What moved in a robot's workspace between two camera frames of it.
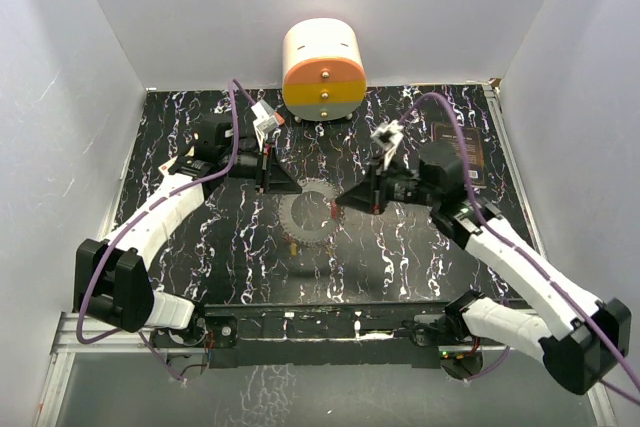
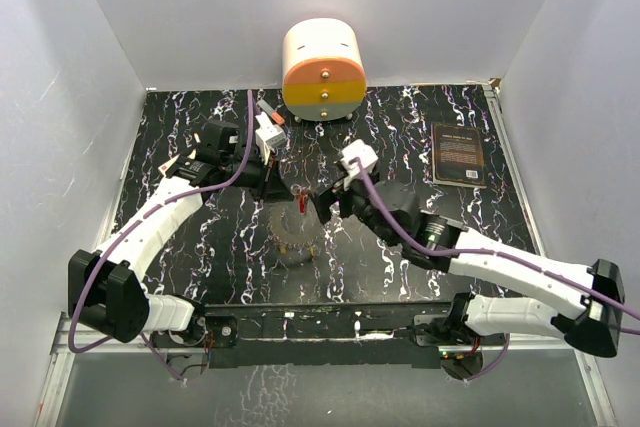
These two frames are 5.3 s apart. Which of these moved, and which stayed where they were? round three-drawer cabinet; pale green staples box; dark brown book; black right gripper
Moved: black right gripper
Stayed: dark brown book; pale green staples box; round three-drawer cabinet
